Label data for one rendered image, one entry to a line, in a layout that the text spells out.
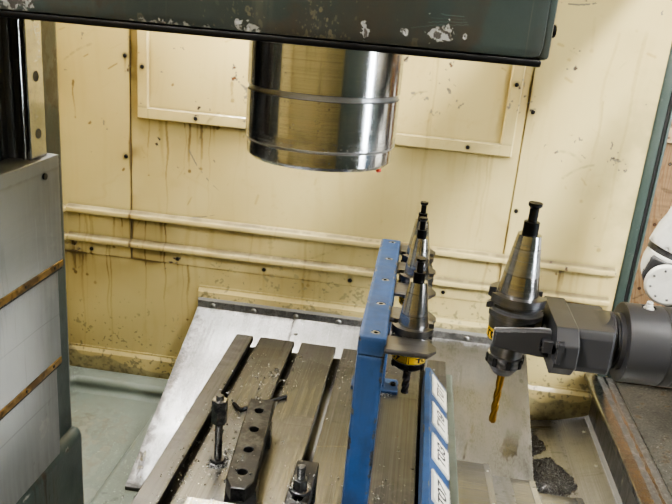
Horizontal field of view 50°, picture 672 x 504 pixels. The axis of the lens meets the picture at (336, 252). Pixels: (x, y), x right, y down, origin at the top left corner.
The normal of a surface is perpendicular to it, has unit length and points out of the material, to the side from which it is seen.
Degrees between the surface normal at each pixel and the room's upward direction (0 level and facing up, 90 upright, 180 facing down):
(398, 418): 0
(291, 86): 90
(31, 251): 90
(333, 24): 90
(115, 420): 0
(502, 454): 24
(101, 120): 90
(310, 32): 113
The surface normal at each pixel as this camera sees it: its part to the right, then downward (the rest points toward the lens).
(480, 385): 0.03, -0.73
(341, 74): 0.21, 0.33
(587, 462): -0.22, -0.94
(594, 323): 0.07, -0.95
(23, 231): 0.99, 0.11
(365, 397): -0.13, 0.31
